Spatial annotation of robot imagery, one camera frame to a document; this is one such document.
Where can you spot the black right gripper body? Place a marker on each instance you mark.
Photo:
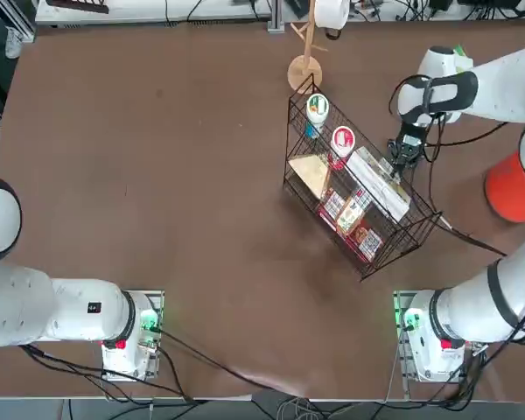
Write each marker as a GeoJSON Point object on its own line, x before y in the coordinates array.
{"type": "Point", "coordinates": [403, 155]}

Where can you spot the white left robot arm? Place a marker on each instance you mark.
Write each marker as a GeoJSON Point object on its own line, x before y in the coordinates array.
{"type": "Point", "coordinates": [70, 310]}

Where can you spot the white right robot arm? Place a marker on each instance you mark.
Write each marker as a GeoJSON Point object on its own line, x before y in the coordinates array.
{"type": "Point", "coordinates": [472, 315]}

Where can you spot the orange bin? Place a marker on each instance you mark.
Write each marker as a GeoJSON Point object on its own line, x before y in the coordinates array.
{"type": "Point", "coordinates": [507, 197]}

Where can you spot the green tissue pack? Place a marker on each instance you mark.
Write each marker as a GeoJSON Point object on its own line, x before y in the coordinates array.
{"type": "Point", "coordinates": [459, 49]}

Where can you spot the large white food packet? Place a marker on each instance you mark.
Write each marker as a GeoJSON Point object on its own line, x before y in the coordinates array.
{"type": "Point", "coordinates": [372, 179]}

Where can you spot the white jar red lid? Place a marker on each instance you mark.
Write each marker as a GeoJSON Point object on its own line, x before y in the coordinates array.
{"type": "Point", "coordinates": [343, 137]}

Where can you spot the yellow snack carton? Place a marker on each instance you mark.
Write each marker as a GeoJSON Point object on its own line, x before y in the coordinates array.
{"type": "Point", "coordinates": [349, 216]}

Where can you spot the red white patterned box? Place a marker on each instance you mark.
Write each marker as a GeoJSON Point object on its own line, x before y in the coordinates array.
{"type": "Point", "coordinates": [332, 205]}

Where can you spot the triangular sandwich packet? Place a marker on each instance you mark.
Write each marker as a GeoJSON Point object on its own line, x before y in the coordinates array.
{"type": "Point", "coordinates": [310, 172]}

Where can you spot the red brown biscuit box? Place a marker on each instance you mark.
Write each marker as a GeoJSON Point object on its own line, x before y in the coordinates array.
{"type": "Point", "coordinates": [367, 242]}

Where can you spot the teal snack box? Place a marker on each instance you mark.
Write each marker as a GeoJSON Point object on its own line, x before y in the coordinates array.
{"type": "Point", "coordinates": [310, 131]}

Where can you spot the white jar green lid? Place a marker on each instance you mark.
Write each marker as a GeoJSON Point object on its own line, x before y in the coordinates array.
{"type": "Point", "coordinates": [317, 105]}

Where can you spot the wooden cup rack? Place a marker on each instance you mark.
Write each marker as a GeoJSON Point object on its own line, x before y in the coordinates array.
{"type": "Point", "coordinates": [304, 74]}

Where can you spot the white cup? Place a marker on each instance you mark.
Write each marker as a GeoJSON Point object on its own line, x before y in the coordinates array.
{"type": "Point", "coordinates": [332, 13]}

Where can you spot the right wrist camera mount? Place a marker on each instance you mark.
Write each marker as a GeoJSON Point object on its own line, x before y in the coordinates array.
{"type": "Point", "coordinates": [410, 141]}

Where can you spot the aluminium camera post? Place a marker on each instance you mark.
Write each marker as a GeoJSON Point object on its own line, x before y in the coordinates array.
{"type": "Point", "coordinates": [276, 17]}

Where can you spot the aluminium arm base plate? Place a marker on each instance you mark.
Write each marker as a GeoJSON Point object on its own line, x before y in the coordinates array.
{"type": "Point", "coordinates": [401, 359]}
{"type": "Point", "coordinates": [155, 302]}

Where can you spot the aluminium frame profile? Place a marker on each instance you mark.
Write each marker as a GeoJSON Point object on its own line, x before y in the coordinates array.
{"type": "Point", "coordinates": [24, 26]}

